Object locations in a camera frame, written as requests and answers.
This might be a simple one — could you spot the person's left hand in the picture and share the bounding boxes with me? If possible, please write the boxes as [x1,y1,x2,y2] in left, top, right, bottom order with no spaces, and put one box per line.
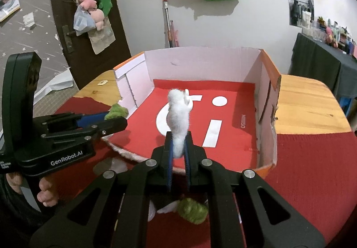
[6,172,59,207]

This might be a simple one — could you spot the metal stick with orange tip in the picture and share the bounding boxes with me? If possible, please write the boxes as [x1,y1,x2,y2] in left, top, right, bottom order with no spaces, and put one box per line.
[163,0,173,48]

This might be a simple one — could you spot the green plush on door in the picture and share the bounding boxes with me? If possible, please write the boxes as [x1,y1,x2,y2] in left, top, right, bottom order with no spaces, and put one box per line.
[98,0,112,17]

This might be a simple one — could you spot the white fluffy star hair clip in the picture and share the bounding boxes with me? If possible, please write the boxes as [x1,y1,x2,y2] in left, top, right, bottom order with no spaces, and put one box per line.
[166,89,193,159]

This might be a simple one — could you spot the cardboard box with red bottom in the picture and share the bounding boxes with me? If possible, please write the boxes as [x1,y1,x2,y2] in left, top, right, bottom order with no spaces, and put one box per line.
[105,47,281,177]

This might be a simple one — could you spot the red knitted table cloth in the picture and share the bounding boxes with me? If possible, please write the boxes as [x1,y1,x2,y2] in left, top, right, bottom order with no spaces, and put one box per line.
[54,98,356,247]

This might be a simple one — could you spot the green scrunchie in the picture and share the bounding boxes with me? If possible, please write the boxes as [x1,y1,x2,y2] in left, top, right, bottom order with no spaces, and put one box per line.
[177,198,209,224]
[105,103,129,120]

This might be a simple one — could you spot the small tag on table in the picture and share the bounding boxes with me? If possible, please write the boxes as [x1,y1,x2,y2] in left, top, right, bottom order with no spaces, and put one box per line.
[98,80,108,85]

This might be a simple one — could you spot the plastic bag on door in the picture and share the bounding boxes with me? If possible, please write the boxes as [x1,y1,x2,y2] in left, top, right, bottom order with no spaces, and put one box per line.
[73,6,95,37]

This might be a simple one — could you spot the black clothed side table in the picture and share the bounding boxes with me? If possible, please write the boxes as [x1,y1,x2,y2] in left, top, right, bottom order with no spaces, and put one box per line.
[289,33,356,99]

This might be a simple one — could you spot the pink plush toys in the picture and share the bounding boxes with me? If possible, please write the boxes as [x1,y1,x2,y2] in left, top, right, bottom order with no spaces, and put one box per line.
[78,0,105,31]

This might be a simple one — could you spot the dark brown door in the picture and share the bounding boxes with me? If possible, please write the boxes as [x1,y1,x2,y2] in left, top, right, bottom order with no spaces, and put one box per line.
[51,0,131,89]

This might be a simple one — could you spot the black and white plush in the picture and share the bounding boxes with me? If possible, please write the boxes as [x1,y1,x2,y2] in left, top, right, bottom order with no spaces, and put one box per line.
[148,200,180,222]

